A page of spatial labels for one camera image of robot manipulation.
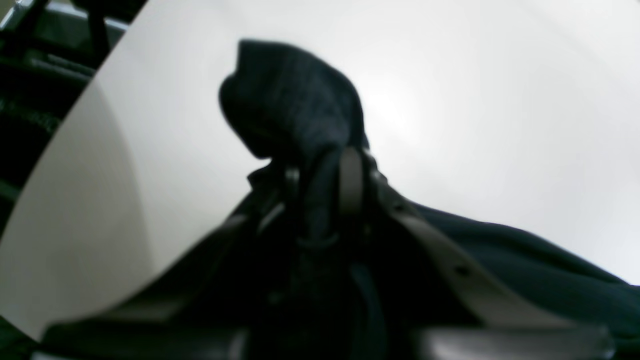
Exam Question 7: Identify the black long-sleeve t-shirt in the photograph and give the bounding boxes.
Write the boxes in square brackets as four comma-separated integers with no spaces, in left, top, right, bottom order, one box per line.
[219,39,640,360]

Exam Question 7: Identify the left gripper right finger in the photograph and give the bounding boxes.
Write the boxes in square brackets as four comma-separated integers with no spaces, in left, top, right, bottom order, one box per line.
[339,147,615,360]

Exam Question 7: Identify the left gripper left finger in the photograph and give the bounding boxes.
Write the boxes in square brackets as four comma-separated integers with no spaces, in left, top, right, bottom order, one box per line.
[39,167,300,360]

